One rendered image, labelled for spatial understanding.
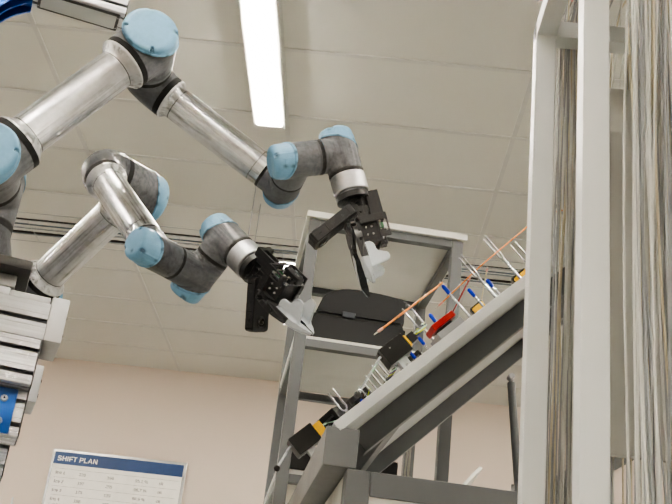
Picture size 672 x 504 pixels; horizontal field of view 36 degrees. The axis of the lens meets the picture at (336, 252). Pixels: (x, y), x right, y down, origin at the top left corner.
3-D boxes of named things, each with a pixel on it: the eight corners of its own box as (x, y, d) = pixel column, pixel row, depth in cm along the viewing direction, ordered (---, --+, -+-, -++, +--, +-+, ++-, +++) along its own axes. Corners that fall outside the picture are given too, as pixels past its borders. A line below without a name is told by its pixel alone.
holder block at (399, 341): (388, 370, 204) (375, 355, 205) (409, 354, 206) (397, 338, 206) (391, 365, 200) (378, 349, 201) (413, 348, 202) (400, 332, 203)
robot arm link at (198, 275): (151, 273, 218) (182, 233, 217) (188, 292, 226) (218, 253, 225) (164, 293, 213) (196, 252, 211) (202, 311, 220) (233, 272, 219)
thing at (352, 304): (305, 339, 309) (313, 280, 317) (296, 362, 330) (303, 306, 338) (404, 354, 312) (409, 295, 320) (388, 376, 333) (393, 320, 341)
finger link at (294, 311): (312, 315, 199) (284, 287, 204) (298, 339, 201) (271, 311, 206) (322, 315, 201) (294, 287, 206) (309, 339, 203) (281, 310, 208)
